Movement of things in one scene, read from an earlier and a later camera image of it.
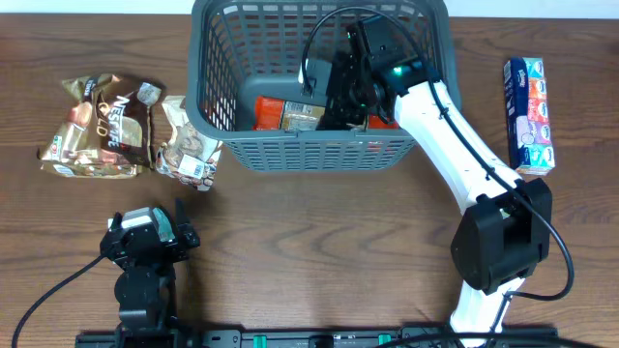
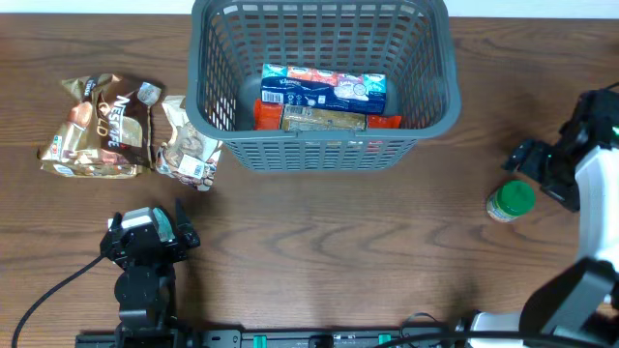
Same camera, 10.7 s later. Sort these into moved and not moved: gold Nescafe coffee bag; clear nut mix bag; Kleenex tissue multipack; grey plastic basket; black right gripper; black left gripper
Moved: Kleenex tissue multipack; black right gripper
Not moved: grey plastic basket; black left gripper; clear nut mix bag; gold Nescafe coffee bag
